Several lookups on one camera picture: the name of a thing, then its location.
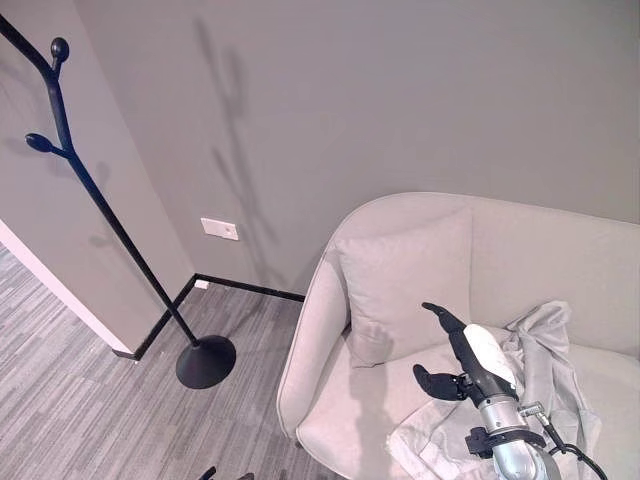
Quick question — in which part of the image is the beige fabric sofa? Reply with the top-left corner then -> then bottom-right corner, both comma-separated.
276,192 -> 640,480

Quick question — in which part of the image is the black coat rack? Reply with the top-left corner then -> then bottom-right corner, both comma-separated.
0,13 -> 238,391

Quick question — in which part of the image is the light grey garment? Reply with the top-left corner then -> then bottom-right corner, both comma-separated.
387,299 -> 604,480

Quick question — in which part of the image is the black skirting board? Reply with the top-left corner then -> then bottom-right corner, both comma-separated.
110,272 -> 307,362

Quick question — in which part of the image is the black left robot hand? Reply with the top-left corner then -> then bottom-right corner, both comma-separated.
197,465 -> 251,480

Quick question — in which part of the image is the beige square cushion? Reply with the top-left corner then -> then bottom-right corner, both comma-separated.
333,206 -> 474,370

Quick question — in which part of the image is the white wall socket plate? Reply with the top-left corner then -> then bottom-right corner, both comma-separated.
200,217 -> 240,242

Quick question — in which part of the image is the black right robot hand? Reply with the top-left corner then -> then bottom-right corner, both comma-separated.
412,301 -> 520,407

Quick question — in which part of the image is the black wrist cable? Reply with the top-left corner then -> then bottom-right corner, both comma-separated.
519,405 -> 610,480

